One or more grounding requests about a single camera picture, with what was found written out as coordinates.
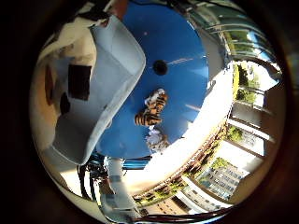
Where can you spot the orange black striped tiger plush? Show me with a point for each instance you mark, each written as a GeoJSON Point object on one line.
{"type": "Point", "coordinates": [149, 118]}

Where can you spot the brown spotted white plush toy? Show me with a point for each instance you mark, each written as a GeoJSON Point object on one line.
{"type": "Point", "coordinates": [155, 138]}

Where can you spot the white fabric container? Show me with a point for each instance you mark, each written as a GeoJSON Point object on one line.
{"type": "Point", "coordinates": [115, 71]}

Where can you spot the person in teal shirt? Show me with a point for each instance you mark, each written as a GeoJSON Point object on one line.
{"type": "Point", "coordinates": [120, 193]}

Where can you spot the glass sliding door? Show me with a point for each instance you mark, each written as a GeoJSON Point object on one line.
{"type": "Point", "coordinates": [236, 34]}

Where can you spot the grey apartment building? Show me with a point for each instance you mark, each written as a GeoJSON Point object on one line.
{"type": "Point", "coordinates": [224, 180]}

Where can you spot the blue striped frame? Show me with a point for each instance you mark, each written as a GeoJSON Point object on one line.
{"type": "Point", "coordinates": [137, 163]}

